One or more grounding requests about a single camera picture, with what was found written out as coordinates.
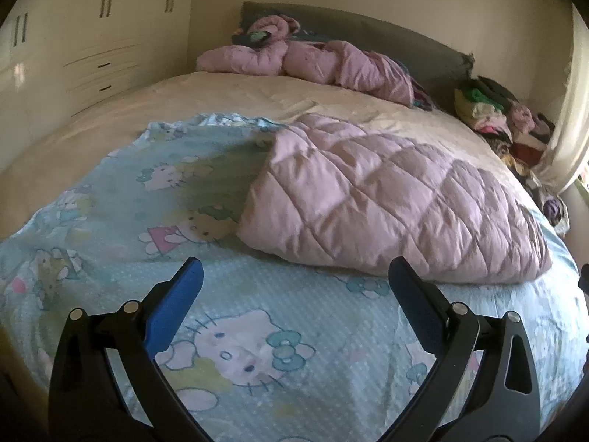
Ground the bed with cream cover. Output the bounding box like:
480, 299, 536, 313
0, 70, 581, 442

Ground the grey headboard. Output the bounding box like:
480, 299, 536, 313
239, 1, 475, 111

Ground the rolled pink cloth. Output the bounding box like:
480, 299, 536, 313
232, 15, 300, 49

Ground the pink quilted jacket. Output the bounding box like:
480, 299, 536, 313
237, 114, 553, 285

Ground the crumpled pink quilted garment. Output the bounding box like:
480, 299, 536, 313
196, 39, 415, 106

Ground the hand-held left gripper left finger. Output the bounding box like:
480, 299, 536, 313
48, 257, 213, 442

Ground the cream curtain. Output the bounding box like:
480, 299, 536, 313
536, 2, 589, 194

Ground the pile of mixed clothes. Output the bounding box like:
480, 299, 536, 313
455, 76, 571, 238

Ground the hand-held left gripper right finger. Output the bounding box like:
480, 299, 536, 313
387, 257, 540, 442

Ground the white wardrobe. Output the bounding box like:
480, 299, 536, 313
0, 0, 196, 171

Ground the light blue cartoon printed blanket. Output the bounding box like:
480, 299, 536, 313
0, 113, 581, 442

